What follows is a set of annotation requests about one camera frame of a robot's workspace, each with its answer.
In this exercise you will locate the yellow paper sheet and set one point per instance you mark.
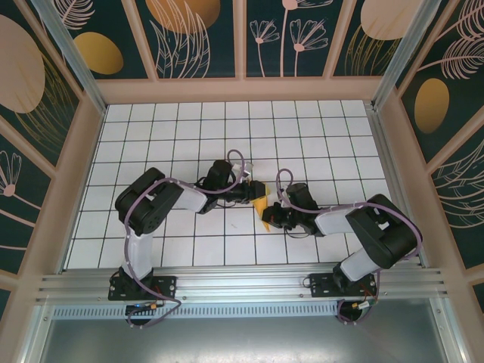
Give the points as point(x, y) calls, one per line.
point(261, 207)

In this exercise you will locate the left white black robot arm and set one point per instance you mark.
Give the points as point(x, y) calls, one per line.
point(193, 198)

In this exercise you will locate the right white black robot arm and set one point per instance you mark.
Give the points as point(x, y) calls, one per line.
point(332, 223)

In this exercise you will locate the grey metal sheet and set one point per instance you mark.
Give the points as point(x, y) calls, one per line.
point(242, 342)

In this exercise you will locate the long aluminium base rail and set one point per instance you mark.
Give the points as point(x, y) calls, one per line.
point(242, 284)

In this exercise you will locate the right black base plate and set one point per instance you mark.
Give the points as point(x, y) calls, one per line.
point(321, 289)

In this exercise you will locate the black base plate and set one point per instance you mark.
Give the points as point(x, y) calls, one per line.
point(166, 288)
point(321, 289)

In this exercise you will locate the wide aluminium side rail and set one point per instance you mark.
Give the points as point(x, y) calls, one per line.
point(388, 151)

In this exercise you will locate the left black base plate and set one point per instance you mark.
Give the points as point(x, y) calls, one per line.
point(166, 288)

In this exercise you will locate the aluminium frame post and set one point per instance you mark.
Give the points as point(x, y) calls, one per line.
point(411, 53)
point(72, 56)

